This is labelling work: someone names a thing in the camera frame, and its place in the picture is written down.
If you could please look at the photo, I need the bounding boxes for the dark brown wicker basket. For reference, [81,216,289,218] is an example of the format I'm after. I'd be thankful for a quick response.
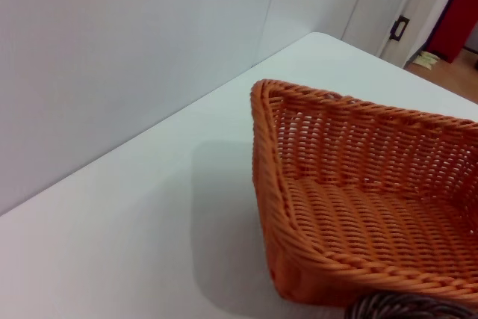
[345,292,478,319]

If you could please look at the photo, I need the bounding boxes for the orange wicker basket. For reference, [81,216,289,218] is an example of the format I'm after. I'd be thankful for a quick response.
[249,78,478,313]

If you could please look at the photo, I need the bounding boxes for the yellow-green item on floor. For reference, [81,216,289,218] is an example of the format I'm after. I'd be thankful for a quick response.
[412,50,440,70]

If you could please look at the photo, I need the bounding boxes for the red cabinet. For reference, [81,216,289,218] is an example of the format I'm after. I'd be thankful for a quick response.
[426,0,478,64]

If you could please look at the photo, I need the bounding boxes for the black wall latch plate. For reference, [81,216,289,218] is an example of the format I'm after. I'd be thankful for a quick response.
[389,14,411,42]

